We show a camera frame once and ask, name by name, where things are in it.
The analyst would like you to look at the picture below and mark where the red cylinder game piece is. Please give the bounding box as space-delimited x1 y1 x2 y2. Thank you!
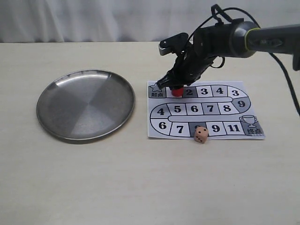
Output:
171 87 184 97

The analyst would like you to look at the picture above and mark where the wooden die with black pips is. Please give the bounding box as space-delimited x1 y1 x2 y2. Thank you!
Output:
194 126 209 143

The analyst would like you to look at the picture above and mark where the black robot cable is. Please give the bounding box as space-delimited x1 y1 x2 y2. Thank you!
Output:
186 4 300 117

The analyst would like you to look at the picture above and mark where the round stainless steel plate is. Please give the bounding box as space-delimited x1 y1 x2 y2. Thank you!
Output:
36 69 135 142

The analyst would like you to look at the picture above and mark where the printed paper game board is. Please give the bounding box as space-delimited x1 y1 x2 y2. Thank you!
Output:
147 81 265 140

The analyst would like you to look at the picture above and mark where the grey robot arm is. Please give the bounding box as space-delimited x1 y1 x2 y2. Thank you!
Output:
157 19 300 90

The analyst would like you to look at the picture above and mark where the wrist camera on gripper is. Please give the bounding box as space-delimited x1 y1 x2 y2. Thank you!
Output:
158 32 188 56

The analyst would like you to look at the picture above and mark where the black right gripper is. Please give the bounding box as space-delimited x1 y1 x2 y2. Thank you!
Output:
157 23 234 90

